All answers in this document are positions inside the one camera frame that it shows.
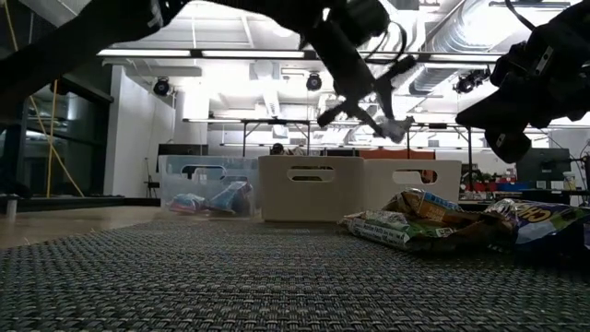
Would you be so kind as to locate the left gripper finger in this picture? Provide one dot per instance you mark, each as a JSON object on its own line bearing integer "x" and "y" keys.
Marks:
{"x": 386, "y": 101}
{"x": 369, "y": 119}

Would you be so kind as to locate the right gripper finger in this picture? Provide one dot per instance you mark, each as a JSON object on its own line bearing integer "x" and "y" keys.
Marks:
{"x": 502, "y": 110}

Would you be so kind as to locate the white and green granola bar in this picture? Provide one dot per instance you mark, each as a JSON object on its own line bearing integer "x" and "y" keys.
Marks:
{"x": 382, "y": 233}

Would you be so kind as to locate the blue chip bag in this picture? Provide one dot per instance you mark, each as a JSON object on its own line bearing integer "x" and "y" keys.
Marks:
{"x": 544, "y": 221}

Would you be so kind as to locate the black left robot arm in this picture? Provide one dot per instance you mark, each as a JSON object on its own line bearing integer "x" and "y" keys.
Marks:
{"x": 69, "y": 46}

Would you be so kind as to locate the black ceiling spotlight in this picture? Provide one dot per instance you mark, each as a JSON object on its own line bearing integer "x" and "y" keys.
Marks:
{"x": 468, "y": 83}
{"x": 314, "y": 83}
{"x": 161, "y": 87}

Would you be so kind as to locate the orange partition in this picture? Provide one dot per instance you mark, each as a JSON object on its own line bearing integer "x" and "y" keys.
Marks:
{"x": 396, "y": 154}

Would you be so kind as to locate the black computer monitor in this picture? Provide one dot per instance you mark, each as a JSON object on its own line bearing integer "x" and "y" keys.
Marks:
{"x": 548, "y": 166}

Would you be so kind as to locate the white plastic bin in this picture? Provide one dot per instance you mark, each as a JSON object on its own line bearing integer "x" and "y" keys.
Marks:
{"x": 415, "y": 203}

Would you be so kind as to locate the person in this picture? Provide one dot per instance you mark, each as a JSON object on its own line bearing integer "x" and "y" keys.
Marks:
{"x": 277, "y": 149}

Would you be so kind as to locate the grey plastic bin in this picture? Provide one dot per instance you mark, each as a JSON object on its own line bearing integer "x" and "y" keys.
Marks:
{"x": 311, "y": 198}

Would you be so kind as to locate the clear plastic bin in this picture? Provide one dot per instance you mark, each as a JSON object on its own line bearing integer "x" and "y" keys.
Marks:
{"x": 207, "y": 166}

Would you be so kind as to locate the black flat screen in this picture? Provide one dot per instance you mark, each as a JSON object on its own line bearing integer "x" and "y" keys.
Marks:
{"x": 184, "y": 150}

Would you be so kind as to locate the overhead light bar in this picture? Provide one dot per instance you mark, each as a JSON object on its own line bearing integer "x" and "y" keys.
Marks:
{"x": 147, "y": 53}

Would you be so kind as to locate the grey woven placemat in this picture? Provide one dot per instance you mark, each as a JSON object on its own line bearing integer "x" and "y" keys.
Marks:
{"x": 230, "y": 286}

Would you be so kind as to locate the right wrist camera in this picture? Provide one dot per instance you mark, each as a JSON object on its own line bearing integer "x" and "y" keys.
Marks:
{"x": 507, "y": 64}

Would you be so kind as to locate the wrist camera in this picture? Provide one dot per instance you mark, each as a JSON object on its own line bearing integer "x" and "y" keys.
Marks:
{"x": 507, "y": 64}
{"x": 366, "y": 20}

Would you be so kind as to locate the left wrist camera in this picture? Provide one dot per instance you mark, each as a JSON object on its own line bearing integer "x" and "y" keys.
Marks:
{"x": 366, "y": 20}

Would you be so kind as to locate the black background table frame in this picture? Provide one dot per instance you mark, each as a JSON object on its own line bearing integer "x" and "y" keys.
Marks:
{"x": 276, "y": 122}

